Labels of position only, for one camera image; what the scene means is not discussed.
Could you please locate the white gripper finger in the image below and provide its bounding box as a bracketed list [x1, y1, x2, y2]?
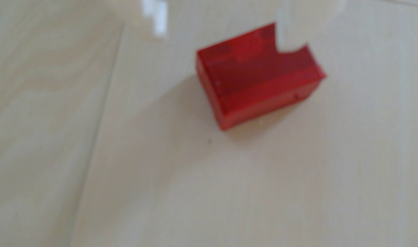
[140, 0, 169, 37]
[275, 0, 340, 54]

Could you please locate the red block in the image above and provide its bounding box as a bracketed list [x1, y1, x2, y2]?
[195, 22, 327, 132]

